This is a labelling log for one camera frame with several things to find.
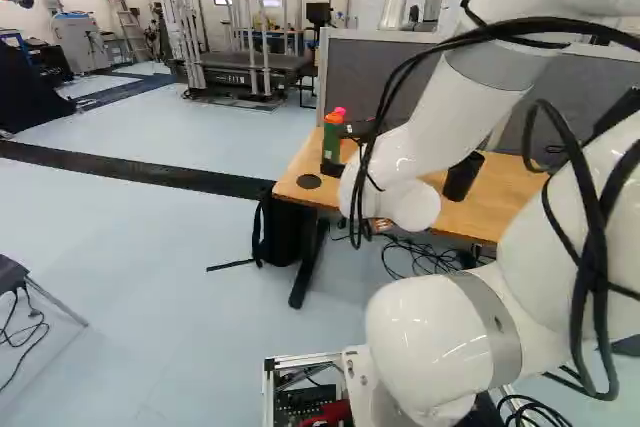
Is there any green bottle with orange cap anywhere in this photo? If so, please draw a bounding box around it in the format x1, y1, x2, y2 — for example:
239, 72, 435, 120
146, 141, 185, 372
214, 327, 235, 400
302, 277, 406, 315
321, 112, 346, 166

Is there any black backpack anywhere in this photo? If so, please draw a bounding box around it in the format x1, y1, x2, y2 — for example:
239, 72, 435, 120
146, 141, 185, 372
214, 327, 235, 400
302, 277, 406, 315
206, 185, 321, 274

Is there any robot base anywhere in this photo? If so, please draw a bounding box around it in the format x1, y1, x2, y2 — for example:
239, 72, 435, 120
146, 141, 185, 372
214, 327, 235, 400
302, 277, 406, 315
262, 346, 571, 427

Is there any wooden table with black legs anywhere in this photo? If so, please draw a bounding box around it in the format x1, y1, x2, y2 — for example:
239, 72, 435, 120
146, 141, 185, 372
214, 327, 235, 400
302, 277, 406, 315
272, 124, 551, 311

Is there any grey partition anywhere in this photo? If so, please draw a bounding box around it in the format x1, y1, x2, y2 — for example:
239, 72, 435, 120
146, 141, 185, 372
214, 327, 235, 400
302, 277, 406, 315
317, 26, 640, 168

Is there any black cylinder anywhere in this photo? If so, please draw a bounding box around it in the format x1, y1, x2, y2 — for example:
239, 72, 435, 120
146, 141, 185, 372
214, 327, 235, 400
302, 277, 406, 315
442, 149, 487, 204

